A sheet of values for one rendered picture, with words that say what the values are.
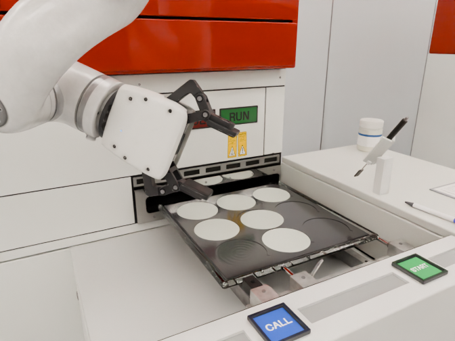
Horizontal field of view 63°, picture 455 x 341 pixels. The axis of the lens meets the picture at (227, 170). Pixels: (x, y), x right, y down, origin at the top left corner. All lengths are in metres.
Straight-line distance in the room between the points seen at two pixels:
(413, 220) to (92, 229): 0.72
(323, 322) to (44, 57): 0.44
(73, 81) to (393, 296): 0.51
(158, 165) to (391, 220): 0.55
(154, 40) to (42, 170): 0.38
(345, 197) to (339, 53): 2.39
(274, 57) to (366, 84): 2.56
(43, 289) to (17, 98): 0.66
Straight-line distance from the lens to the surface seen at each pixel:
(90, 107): 0.50
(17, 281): 1.03
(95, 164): 0.92
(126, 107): 0.49
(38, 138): 0.90
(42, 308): 1.07
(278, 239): 0.79
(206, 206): 0.93
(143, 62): 0.86
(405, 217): 0.84
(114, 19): 0.46
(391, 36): 3.67
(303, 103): 3.07
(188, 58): 0.89
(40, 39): 0.44
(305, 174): 1.05
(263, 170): 1.09
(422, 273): 0.64
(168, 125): 0.47
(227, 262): 0.72
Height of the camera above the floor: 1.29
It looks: 19 degrees down
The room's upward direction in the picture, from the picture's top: straight up
